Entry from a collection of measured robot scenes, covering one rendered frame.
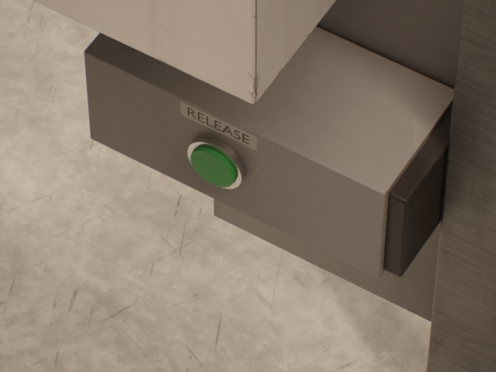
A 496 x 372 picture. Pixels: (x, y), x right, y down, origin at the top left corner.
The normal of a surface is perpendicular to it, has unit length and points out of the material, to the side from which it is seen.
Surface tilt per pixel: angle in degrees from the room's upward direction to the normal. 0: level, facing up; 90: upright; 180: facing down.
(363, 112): 0
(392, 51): 90
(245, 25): 90
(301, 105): 0
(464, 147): 90
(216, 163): 90
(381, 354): 0
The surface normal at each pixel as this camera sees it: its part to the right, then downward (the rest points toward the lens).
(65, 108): 0.00, -0.61
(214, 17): -0.52, 0.68
